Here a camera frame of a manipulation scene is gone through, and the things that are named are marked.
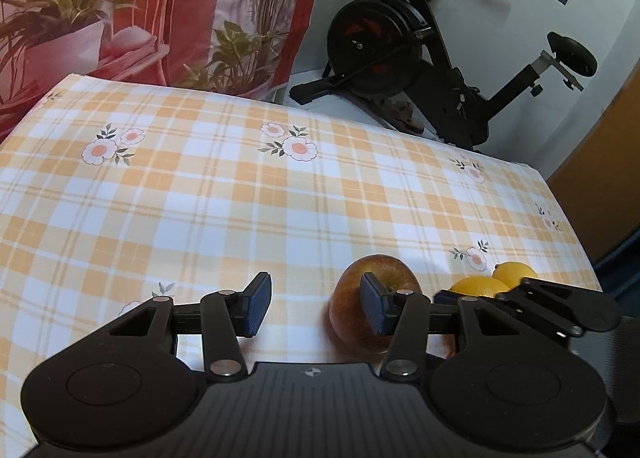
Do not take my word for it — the black exercise bike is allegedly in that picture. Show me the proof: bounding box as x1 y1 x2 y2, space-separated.
290 0 598 151

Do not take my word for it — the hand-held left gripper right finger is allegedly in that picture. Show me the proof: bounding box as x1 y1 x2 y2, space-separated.
360 273 521 381

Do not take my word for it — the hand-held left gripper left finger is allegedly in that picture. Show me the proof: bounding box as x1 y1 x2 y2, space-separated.
107 272 273 381

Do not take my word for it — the yellow orange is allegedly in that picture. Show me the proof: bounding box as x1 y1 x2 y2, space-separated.
492 262 540 289
447 277 511 299

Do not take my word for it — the red apple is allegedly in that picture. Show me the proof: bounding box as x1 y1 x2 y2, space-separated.
328 254 436 354

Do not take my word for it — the brown sandal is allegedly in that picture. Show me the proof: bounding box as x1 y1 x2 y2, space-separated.
392 102 425 135

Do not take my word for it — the wooden door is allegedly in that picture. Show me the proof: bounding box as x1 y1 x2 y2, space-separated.
547 68 640 269

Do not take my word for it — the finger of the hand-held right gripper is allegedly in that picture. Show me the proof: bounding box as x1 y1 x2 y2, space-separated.
434 278 623 339

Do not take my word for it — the orange plaid floral tablecloth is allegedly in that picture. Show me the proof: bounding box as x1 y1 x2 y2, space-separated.
0 74 603 458

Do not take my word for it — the dark blue cloth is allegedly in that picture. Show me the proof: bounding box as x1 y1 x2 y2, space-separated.
592 223 640 303

